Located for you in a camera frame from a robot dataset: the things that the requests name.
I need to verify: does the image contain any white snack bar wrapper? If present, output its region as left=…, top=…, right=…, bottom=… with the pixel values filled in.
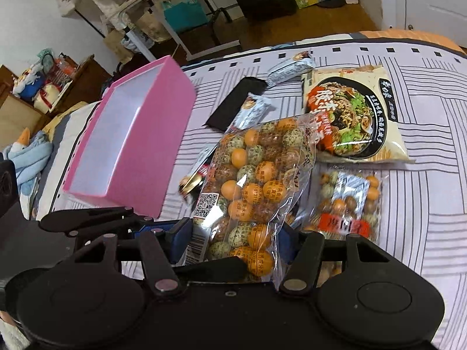
left=229, top=92, right=271, bottom=130

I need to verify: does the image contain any pink storage box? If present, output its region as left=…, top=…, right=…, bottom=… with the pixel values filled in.
left=62, top=56, right=196, bottom=218

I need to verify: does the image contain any dark seaweed snack packet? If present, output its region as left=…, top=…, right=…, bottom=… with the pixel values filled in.
left=205, top=77, right=268, bottom=132

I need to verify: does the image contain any striped bed sheet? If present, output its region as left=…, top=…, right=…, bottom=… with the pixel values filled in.
left=36, top=31, right=467, bottom=343

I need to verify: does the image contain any large bag of mixed nuts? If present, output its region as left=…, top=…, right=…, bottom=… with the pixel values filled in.
left=183, top=114, right=316, bottom=284

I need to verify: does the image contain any silver snack bar wrapper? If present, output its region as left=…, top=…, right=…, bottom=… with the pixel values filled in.
left=266, top=51, right=316, bottom=88

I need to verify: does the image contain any white door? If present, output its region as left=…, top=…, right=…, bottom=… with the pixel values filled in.
left=381, top=0, right=467, bottom=48

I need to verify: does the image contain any small bag of mixed nuts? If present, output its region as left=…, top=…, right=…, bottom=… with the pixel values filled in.
left=288, top=164, right=386, bottom=243

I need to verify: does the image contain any instant noodle packet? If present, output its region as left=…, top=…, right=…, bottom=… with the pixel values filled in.
left=302, top=64, right=410, bottom=164

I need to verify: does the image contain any teal shopping bag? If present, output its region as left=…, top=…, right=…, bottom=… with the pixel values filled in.
left=162, top=0, right=208, bottom=32

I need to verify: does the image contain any black cracker packet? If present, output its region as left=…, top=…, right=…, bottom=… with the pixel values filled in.
left=179, top=145, right=217, bottom=205

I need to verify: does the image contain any white metal shelf rack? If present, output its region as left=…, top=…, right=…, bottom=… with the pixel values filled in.
left=92, top=0, right=241, bottom=61

